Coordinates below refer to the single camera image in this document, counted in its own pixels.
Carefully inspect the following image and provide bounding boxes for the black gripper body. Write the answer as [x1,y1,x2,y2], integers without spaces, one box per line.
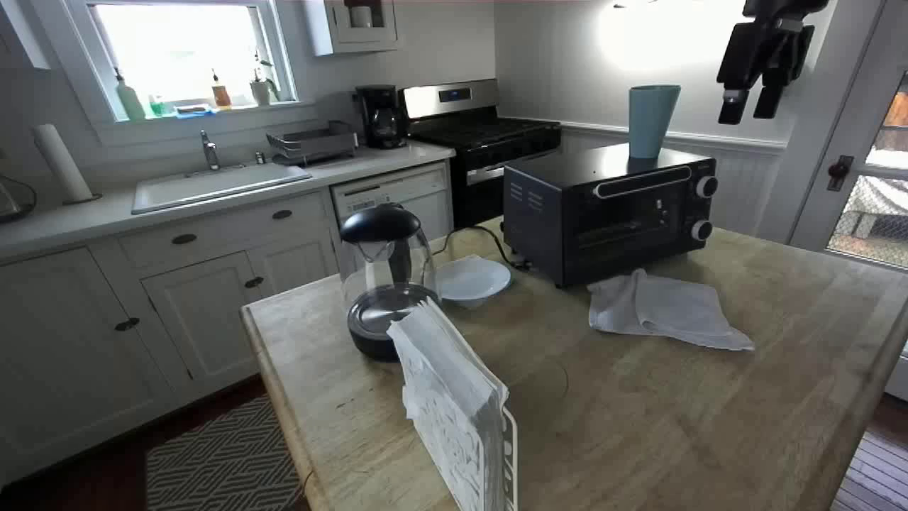
[716,18,818,96]

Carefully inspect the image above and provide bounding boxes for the teal plastic cup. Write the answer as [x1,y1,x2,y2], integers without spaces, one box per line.
[627,83,685,162]

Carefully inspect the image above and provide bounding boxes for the white glass door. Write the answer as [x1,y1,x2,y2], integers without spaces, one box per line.
[788,0,908,277]

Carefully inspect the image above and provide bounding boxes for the black toaster oven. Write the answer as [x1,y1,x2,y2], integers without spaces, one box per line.
[499,143,722,289]

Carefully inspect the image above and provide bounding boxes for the white crumpled cloth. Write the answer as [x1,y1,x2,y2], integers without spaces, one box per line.
[584,266,759,355]

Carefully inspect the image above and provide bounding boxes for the black and steel stove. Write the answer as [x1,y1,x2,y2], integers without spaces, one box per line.
[400,80,564,233]

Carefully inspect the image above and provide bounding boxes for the white round plate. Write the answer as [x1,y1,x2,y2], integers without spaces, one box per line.
[434,255,513,306]

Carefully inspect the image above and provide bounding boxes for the white dishwasher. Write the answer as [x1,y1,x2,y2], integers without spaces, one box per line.
[330,158,456,250]

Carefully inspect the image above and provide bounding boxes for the black coffee maker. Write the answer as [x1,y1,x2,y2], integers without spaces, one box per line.
[351,83,411,151]

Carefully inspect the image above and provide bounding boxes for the glass kettle with black lid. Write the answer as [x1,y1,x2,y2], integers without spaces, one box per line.
[339,201,442,364]

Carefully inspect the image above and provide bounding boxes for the white towel with print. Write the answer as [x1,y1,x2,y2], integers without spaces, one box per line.
[383,299,512,511]

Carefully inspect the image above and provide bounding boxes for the gray dish drainer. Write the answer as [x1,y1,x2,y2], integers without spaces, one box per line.
[265,120,360,167]

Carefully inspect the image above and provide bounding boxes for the small potted plant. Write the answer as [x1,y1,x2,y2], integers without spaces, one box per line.
[246,55,285,107]

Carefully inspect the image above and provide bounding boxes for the small brown bottle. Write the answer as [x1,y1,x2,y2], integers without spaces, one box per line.
[208,72,232,110]

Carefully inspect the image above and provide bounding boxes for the white kitchen sink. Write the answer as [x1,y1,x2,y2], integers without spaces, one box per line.
[129,162,316,215]

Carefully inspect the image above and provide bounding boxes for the chrome faucet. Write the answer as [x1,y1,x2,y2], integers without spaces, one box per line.
[195,128,224,177]

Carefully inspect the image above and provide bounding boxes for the blue sponge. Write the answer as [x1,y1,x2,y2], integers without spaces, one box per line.
[174,100,217,121]

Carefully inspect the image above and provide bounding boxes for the white framed window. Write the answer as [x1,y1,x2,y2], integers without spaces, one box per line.
[55,0,300,130]

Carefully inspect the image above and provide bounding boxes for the green soap bottle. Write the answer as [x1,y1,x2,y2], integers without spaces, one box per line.
[112,69,151,126]

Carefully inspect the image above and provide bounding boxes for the gray patterned rug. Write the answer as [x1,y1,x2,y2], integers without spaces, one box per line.
[143,394,312,511]

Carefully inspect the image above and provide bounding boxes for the white paper towel roll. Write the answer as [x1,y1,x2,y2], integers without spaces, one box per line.
[31,121,97,206]

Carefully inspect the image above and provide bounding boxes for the white base cabinets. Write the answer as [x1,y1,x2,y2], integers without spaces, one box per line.
[0,188,344,487]

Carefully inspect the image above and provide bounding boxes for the black door handle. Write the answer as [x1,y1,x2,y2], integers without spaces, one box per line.
[825,153,858,194]

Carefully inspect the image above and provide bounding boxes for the black power cord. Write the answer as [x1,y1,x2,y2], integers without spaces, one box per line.
[469,225,529,273]

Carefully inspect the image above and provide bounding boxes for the white wall cabinet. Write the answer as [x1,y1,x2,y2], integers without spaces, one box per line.
[300,0,403,59]

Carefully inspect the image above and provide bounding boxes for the white wire rack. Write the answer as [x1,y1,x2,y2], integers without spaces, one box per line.
[496,407,522,511]

